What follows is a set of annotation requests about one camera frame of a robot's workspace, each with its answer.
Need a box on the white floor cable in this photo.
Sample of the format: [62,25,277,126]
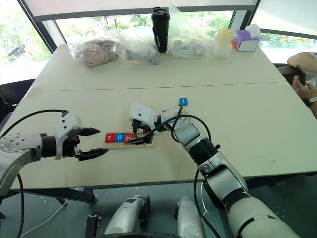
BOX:
[24,195,69,237]

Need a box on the brown plush toy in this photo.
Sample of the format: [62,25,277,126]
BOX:
[75,39,119,68]

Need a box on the black table leg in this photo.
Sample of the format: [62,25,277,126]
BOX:
[3,187,99,205]

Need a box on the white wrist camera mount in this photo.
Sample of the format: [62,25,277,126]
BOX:
[129,103,159,130]
[53,111,84,160]

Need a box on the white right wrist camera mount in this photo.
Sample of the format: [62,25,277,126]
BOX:
[129,103,159,130]

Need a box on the yellow plastic cup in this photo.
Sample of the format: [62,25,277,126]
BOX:
[217,28,235,47]

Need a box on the white tissue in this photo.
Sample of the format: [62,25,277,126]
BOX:
[244,23,262,38]

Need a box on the silver rounded robot leg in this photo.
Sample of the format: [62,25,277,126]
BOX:
[103,194,151,236]
[174,196,207,238]

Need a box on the black office chair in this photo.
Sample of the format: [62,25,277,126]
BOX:
[0,78,37,126]

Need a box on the black travel tumbler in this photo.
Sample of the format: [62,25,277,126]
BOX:
[151,6,170,54]

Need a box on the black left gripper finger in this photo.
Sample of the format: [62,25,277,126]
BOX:
[75,148,110,162]
[79,127,101,137]

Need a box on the large clear plastic bag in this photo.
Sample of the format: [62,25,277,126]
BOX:
[167,3,212,60]

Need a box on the wooden letter tray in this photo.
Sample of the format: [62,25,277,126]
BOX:
[102,132,155,150]

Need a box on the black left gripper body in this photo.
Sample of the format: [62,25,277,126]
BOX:
[61,128,84,160]

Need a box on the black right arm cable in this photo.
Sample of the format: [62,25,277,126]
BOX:
[148,104,235,238]

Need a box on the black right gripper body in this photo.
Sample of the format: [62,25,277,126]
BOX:
[131,119,153,136]

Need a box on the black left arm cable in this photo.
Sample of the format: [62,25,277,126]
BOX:
[0,109,69,238]

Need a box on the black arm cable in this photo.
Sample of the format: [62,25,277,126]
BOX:
[0,109,69,238]
[148,104,235,238]

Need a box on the dark smartphone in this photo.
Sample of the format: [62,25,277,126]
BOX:
[295,64,307,86]

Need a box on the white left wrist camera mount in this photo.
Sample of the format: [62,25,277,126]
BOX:
[53,111,84,160]

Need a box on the grey plastic toy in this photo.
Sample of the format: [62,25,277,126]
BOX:
[125,48,161,65]

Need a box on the person's hand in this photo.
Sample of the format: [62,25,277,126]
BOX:
[291,75,317,100]

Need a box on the purple tissue box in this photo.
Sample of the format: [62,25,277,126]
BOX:
[232,29,261,53]

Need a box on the clear bag with grey toy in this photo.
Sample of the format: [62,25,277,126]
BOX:
[108,26,162,65]

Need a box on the translucent white container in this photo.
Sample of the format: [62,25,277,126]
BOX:
[210,34,233,59]

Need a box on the clear bag with plush toy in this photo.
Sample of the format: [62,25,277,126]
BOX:
[68,36,120,69]

